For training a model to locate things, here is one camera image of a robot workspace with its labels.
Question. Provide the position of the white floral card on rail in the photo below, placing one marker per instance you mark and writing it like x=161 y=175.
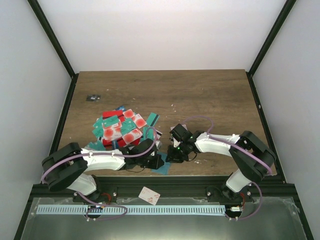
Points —
x=149 y=196

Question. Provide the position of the red card on pile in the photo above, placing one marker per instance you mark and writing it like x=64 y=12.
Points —
x=108 y=114

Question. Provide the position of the black VIP card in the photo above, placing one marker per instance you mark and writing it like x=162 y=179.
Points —
x=93 y=97

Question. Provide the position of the metal front plate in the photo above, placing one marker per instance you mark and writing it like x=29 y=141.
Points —
x=273 y=218

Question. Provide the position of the black frame post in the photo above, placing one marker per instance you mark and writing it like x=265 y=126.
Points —
x=276 y=27
x=41 y=17

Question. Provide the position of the light blue slotted strip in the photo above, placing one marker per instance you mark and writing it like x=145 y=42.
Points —
x=199 y=210

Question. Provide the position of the black right frame post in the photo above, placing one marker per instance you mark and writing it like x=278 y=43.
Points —
x=276 y=27

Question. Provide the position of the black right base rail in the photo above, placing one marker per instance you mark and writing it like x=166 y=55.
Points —
x=279 y=171

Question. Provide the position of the black front mounting rail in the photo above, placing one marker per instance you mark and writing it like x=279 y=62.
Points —
x=201 y=187

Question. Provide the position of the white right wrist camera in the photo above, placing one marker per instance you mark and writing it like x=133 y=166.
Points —
x=175 y=143

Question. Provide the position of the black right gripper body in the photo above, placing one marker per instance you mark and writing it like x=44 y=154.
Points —
x=181 y=151

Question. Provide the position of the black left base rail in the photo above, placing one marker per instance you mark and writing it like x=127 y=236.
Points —
x=63 y=115

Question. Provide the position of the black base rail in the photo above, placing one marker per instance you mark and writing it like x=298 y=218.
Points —
x=63 y=115
x=279 y=171

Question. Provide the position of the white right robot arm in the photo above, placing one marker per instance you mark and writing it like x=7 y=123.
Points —
x=252 y=157

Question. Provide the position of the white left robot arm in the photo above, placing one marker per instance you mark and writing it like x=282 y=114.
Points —
x=67 y=167

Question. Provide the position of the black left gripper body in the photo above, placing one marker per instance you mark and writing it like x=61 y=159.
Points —
x=143 y=162

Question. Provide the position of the blue card holder wallet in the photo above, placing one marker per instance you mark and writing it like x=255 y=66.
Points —
x=163 y=170

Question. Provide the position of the black left frame post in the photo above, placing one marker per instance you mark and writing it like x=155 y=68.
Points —
x=41 y=17

